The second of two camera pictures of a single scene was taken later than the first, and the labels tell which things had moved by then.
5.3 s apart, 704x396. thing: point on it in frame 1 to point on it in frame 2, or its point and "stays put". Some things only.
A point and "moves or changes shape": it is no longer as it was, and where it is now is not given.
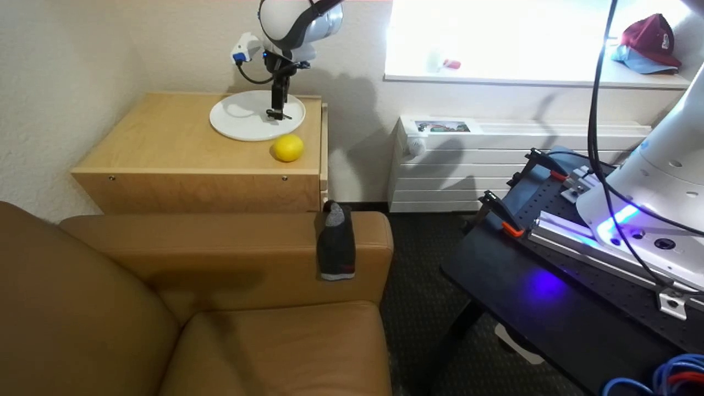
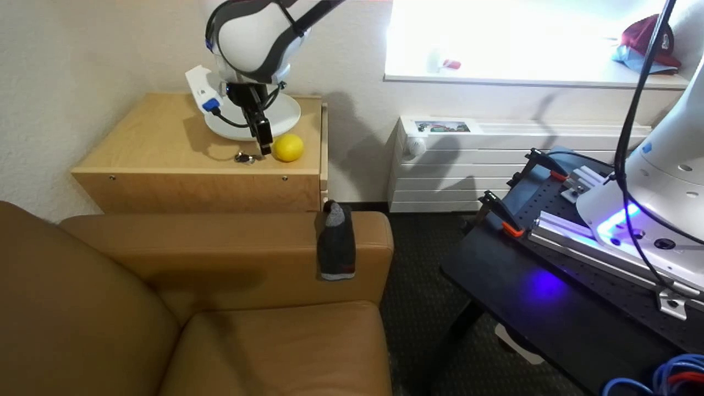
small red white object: x=451 y=65 stays put
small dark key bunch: x=277 y=116 moves or changes shape
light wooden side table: x=159 y=152 stays put
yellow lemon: x=287 y=148 stays put
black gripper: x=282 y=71 to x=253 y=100
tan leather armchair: x=200 y=305 stays put
